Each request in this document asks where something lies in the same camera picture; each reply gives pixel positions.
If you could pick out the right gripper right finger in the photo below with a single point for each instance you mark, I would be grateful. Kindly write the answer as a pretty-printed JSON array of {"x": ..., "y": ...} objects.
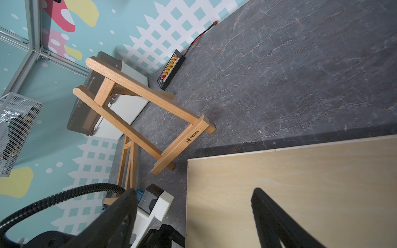
[{"x": 275, "y": 228}]

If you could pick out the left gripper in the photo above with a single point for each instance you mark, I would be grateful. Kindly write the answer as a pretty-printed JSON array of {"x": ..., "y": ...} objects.
[{"x": 155, "y": 220}]

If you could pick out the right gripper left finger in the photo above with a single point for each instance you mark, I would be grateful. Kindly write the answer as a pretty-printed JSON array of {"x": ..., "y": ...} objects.
[{"x": 113, "y": 228}]

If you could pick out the plywood board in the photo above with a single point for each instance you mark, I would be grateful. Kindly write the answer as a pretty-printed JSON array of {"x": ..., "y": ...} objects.
[{"x": 342, "y": 193}]

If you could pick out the brown lid tool box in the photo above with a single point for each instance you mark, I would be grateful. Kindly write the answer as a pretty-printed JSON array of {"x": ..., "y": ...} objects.
[{"x": 86, "y": 121}]

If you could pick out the black bit set case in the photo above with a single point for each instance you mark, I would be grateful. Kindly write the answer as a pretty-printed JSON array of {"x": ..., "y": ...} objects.
[{"x": 170, "y": 70}]

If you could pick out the white wire wall basket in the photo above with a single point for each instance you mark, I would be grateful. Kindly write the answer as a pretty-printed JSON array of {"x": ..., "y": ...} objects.
[{"x": 18, "y": 115}]

